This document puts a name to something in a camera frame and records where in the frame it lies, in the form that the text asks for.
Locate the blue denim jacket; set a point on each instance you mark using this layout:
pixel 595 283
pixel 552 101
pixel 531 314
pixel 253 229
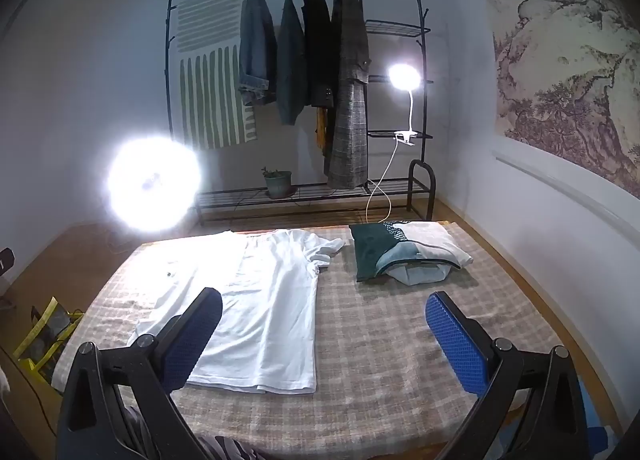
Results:
pixel 257 40

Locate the folded green white garment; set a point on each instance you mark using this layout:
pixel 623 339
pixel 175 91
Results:
pixel 375 245

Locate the beige plaid blanket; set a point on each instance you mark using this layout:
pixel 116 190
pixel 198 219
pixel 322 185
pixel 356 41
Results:
pixel 380 340

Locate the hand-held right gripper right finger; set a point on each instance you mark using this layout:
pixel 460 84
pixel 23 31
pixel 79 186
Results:
pixel 455 340

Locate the teal jacket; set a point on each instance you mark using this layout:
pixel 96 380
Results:
pixel 291 60

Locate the potted plant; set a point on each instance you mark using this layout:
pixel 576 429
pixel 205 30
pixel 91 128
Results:
pixel 277 185

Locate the black metal clothes rack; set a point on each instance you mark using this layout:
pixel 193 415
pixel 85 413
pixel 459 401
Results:
pixel 395 30

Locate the green striped wall hanging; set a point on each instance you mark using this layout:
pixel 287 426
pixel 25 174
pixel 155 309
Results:
pixel 210 90

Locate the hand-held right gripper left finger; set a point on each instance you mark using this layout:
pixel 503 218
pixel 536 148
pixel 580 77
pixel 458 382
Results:
pixel 192 335

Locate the white t-shirt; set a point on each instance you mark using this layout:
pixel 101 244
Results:
pixel 270 300

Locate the black jacket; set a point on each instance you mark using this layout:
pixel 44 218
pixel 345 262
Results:
pixel 317 40

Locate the folded pale blue garment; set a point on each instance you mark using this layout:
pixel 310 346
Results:
pixel 420 274

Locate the grey plaid long coat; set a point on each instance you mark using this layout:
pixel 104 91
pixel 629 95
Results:
pixel 350 90

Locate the white clip lamp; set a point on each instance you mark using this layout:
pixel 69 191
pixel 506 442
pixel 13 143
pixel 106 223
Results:
pixel 404 77

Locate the blue cloth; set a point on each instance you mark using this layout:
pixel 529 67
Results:
pixel 597 440

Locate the landscape wall mural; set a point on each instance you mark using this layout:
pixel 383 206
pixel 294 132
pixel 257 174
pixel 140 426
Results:
pixel 565 65

